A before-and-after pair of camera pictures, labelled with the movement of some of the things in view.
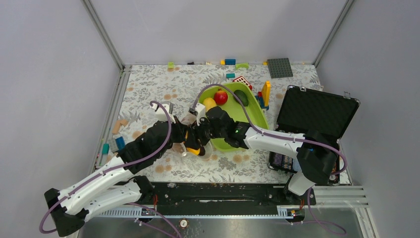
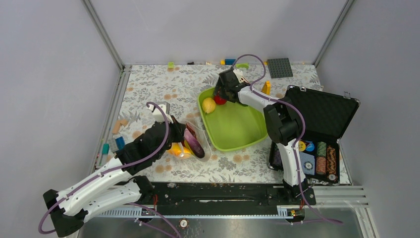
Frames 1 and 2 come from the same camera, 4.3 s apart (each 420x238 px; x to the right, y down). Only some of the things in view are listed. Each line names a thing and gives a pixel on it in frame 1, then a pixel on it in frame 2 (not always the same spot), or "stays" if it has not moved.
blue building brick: [120, 142] stays
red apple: [220, 97] stays
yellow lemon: [209, 103] stays
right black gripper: [203, 121] to [220, 84]
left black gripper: [181, 129] stays
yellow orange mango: [191, 150] to [178, 148]
